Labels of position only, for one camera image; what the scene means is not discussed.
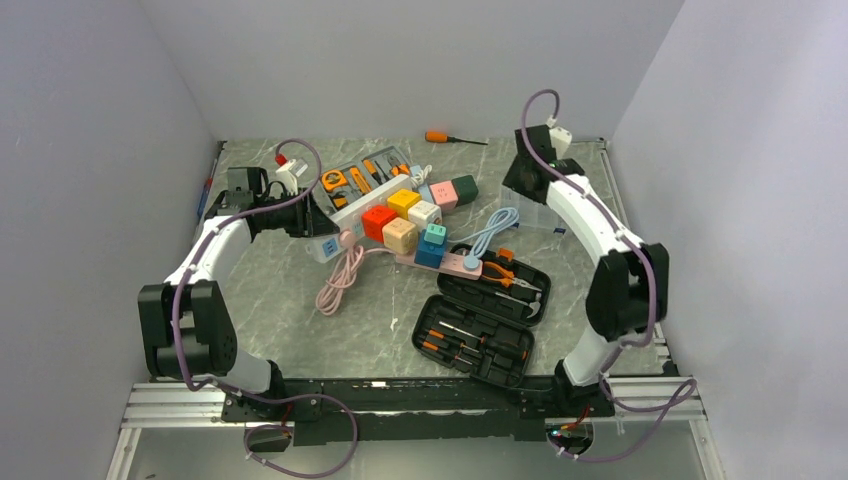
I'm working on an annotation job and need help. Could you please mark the orange handled pliers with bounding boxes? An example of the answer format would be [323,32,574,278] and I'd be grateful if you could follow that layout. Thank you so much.
[481,261,541,291]

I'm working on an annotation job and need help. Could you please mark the white power strip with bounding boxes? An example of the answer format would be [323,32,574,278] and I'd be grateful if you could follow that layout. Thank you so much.
[306,174,413,263]

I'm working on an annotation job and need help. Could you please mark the pink power cable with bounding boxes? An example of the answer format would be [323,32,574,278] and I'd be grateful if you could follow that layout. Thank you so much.
[314,245,392,318]

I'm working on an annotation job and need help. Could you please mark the grey tool tray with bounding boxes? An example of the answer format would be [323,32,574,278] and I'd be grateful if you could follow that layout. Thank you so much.
[320,146,410,212]

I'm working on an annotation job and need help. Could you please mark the black plastic tool case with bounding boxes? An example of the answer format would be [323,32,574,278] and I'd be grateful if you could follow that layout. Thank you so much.
[411,249,552,390]

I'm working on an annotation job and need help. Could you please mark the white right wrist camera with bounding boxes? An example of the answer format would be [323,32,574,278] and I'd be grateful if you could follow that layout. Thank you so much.
[546,116,573,158]

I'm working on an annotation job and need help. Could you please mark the teal plug adapter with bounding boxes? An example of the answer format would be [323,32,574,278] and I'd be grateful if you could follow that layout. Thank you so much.
[423,223,447,245]

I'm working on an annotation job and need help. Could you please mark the beige cube socket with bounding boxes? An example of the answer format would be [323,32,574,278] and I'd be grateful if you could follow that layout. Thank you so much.
[382,217,419,255]

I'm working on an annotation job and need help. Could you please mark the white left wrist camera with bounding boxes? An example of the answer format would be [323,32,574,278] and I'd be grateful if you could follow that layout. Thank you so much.
[275,154,308,195]

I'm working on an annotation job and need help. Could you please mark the blue cube socket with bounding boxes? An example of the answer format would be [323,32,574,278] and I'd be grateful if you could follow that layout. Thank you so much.
[414,239,446,270]

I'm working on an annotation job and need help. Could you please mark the pink cube socket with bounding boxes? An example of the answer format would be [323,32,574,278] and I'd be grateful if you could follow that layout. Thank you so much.
[429,181,459,212]

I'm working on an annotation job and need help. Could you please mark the dark green cube socket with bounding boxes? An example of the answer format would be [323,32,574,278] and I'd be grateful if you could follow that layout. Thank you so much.
[451,175,479,207]

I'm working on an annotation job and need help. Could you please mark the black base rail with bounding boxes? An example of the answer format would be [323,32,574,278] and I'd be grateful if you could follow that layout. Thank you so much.
[218,376,617,446]

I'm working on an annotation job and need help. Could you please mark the white cube socket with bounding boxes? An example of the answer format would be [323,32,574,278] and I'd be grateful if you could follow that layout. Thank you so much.
[407,200,443,230]

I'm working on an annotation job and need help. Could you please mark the orange handled screwdriver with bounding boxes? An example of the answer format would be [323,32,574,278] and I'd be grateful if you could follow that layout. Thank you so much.
[425,131,487,146]

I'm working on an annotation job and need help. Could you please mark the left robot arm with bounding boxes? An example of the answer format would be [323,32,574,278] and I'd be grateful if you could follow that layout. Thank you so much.
[138,192,338,420]

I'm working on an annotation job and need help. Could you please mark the red cube socket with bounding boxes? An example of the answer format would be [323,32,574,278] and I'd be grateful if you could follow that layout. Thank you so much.
[361,205,398,243]

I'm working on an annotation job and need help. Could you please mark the clear plastic organizer box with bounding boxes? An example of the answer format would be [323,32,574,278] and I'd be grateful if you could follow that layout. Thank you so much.
[499,186,567,234]

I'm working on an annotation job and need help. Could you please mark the light blue round plug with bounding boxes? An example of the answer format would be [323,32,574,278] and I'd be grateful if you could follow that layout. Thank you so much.
[463,255,481,271]

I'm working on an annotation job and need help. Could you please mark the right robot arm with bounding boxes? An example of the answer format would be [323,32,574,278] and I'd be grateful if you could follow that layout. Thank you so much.
[502,125,670,415]

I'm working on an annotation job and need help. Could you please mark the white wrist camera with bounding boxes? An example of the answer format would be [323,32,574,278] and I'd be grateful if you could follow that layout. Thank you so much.
[275,154,308,195]
[546,116,573,158]

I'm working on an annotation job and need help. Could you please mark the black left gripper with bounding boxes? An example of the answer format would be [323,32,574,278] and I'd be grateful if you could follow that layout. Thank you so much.
[255,187,340,238]

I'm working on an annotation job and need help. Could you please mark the steel claw hammer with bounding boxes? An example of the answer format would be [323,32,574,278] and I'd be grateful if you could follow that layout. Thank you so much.
[495,291,541,318]

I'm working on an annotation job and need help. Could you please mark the yellow cube socket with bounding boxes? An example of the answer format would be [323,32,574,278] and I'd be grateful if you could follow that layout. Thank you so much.
[387,189,422,220]

